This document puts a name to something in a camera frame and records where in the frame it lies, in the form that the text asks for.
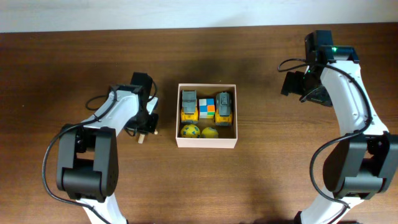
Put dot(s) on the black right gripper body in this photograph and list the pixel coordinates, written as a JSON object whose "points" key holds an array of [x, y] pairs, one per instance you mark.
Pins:
{"points": [[289, 84]]}

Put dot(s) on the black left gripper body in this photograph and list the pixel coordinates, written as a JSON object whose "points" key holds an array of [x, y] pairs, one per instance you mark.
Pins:
{"points": [[141, 122]]}

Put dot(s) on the yellow ball with blue letters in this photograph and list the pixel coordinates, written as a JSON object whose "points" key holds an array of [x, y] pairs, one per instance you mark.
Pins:
{"points": [[190, 131]]}

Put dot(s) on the yellow grey toy truck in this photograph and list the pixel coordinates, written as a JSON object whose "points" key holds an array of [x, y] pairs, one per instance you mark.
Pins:
{"points": [[224, 114], [189, 110]]}

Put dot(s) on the colourful puzzle cube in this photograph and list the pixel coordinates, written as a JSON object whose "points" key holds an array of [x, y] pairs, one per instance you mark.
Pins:
{"points": [[207, 108]]}

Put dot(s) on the yellow ball with grey eyes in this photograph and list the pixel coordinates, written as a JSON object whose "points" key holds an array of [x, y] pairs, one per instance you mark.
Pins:
{"points": [[209, 132]]}

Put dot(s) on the yellow cat rattle drum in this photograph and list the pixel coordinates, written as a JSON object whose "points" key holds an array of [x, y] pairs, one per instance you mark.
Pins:
{"points": [[142, 137]]}

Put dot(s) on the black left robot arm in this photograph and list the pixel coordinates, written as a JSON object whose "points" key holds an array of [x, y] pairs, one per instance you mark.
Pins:
{"points": [[87, 167]]}

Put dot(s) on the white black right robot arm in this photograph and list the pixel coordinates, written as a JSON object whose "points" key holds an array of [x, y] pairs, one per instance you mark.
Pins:
{"points": [[362, 161]]}

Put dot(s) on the pink open cardboard box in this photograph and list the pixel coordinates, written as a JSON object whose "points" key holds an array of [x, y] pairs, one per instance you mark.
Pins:
{"points": [[228, 135]]}

